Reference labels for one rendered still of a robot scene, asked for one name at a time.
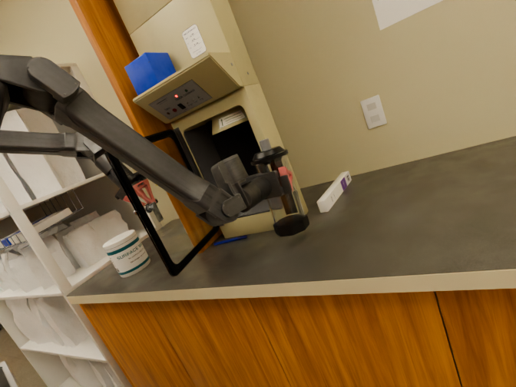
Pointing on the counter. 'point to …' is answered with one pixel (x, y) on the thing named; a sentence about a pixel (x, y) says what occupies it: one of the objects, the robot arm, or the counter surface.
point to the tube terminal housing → (171, 20)
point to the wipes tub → (127, 253)
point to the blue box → (149, 70)
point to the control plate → (166, 103)
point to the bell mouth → (228, 120)
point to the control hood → (205, 72)
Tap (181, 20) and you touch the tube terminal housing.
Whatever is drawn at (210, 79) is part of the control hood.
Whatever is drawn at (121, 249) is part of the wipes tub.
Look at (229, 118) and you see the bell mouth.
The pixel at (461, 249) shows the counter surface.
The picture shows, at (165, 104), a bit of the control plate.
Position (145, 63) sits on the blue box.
